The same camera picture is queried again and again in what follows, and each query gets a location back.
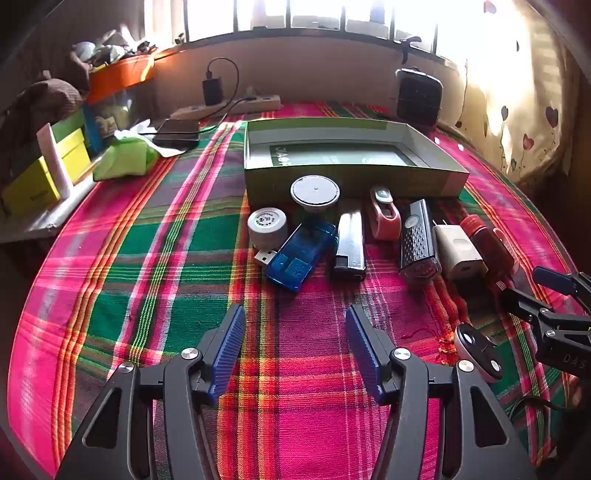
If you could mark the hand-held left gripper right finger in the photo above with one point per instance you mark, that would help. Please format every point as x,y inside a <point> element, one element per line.
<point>364,350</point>

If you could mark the silver black lighter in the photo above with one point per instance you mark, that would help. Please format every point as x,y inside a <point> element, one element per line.
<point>349,244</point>

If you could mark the brown bottle red cap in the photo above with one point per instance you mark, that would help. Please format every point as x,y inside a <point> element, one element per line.
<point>489,247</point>

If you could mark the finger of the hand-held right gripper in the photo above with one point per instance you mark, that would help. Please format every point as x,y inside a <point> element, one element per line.
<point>554,278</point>
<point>526,302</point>

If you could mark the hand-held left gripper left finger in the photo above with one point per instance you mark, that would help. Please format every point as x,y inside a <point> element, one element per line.
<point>228,350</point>

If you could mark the black textured flashlight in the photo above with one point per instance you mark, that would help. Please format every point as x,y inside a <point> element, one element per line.
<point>418,240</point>

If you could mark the pink nail clipper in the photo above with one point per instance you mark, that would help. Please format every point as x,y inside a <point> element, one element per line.
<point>385,221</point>

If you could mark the orange box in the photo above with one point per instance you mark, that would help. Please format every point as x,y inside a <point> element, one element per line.
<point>120,76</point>

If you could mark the green flat box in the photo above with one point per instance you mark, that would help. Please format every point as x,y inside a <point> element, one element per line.
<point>69,124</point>

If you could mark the blue transparent usb tester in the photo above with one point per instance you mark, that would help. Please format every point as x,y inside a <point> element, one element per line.
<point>300,256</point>

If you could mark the black power adapter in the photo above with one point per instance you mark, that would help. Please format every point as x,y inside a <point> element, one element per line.
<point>212,91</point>

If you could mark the white power strip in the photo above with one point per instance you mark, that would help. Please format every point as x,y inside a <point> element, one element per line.
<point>258,102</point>

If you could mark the green cardboard box tray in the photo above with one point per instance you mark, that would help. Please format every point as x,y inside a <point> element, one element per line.
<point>351,180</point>

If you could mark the clear plastic storage box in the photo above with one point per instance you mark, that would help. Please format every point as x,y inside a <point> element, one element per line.
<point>117,108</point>

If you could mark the window grille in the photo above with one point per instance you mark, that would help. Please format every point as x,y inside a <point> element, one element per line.
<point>286,16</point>

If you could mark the pink carabiner clip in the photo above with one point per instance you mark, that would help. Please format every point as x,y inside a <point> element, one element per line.
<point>504,237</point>

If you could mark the white charger plug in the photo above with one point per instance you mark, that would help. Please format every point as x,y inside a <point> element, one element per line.
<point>461,251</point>

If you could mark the grey black small heater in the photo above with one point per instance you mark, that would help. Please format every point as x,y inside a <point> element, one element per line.
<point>418,99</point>

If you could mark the pile of clutter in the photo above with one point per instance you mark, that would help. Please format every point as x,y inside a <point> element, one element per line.
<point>106,48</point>

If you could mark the white shelf board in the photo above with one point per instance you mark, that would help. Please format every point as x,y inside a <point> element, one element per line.
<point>46,219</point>

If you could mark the small white round cap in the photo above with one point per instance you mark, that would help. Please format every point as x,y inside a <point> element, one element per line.
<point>267,226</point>

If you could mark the green suction cup white top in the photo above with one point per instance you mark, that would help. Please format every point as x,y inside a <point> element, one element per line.
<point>315,190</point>

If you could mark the brown checked cloth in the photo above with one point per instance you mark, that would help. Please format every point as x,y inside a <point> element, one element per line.
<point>37,101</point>

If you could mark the green tissue pack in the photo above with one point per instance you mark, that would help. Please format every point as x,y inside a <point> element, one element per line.
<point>122,159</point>

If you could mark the cream heart print curtain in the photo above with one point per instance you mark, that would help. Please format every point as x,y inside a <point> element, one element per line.
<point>531,115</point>

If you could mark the yellow cardboard box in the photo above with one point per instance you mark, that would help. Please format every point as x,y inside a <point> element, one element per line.
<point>32,189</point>

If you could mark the black smartphone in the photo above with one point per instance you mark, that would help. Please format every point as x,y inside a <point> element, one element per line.
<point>178,131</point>

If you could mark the white tube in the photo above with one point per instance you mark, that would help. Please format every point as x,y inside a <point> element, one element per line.
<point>53,157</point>

